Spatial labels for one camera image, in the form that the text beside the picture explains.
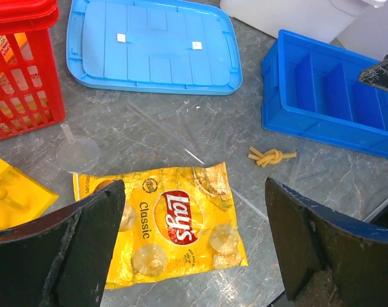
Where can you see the clear plastic funnel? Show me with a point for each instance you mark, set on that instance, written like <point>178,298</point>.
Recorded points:
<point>77,154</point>

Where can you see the yellow Lays chips bag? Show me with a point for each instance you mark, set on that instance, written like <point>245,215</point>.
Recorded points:
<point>177,221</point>

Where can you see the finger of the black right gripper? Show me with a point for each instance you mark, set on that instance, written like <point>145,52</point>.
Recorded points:
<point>376,75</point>

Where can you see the white plastic tub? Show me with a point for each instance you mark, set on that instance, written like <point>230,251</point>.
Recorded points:
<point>360,26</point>

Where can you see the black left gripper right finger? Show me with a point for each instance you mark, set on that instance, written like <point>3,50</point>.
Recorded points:
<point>326,258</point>

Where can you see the blue divided plastic bin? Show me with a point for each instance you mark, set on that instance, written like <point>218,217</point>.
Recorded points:
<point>311,90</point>

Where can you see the red plastic shopping basket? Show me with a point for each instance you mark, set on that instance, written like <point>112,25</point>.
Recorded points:
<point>30,93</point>

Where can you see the light blue plastic lid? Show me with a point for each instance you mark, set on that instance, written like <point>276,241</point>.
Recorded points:
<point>173,47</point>

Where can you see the yellow test tube rack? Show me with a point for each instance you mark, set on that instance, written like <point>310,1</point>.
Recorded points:
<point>22,199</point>

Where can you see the knotted tan rubber band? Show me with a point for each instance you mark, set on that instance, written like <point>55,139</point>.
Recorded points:
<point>272,156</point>

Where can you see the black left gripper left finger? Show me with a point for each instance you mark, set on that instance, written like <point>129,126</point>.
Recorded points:
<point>62,258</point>

